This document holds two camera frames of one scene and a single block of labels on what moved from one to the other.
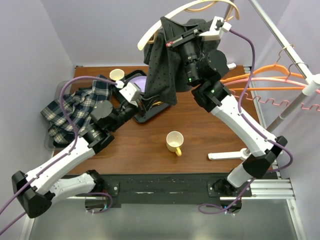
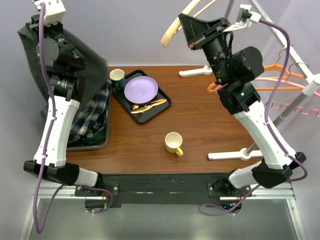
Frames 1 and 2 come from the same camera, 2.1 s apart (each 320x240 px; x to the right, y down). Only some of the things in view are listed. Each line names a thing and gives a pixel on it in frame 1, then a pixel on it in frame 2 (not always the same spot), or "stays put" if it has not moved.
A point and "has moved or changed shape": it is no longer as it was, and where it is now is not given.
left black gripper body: x=139 y=108 -> x=53 y=30
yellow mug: x=174 y=140 stays put
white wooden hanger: x=161 y=22 has moved or changed shape
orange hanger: x=274 y=67 stays put
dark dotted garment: x=166 y=73 -> x=95 y=73
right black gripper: x=175 y=34 -> x=198 y=33
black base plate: x=171 y=190 stays put
